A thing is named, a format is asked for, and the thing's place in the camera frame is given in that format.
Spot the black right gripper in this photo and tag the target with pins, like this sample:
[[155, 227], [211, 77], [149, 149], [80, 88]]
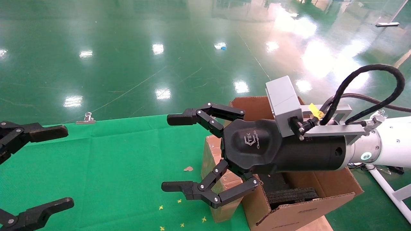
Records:
[[257, 147]]

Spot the small brown cardboard box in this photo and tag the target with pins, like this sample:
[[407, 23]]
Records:
[[212, 157]]

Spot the brown cardboard scrap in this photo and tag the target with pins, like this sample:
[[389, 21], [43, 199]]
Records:
[[188, 168]]

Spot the white table leg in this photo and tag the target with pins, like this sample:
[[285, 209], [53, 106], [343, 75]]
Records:
[[388, 190]]

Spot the white floor bar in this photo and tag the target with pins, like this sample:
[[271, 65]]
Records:
[[387, 24]]

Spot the large open cardboard carton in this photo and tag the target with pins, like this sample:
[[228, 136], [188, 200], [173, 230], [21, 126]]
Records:
[[305, 215]]

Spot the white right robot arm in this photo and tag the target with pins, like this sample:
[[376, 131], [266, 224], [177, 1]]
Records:
[[391, 144]]

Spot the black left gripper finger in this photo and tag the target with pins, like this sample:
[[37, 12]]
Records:
[[41, 132], [35, 213]]

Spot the black ridged foam strip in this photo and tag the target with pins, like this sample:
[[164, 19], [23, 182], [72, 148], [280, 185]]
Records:
[[292, 197]]

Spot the green table cloth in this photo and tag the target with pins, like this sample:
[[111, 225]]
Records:
[[112, 166]]

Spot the silver binder clip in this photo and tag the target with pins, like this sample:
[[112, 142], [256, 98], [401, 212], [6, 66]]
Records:
[[86, 121]]

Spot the black foam block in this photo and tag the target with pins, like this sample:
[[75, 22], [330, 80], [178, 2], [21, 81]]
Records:
[[273, 182]]

